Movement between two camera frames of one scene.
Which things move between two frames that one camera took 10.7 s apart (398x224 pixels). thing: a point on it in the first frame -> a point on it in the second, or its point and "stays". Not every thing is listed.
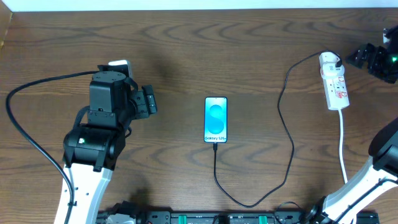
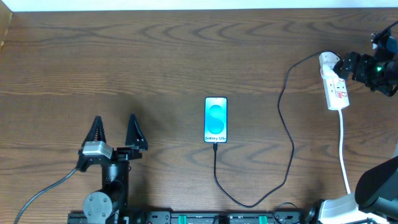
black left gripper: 149,99 -> 117,154
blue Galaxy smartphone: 216,119 stays
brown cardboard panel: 5,16 stays
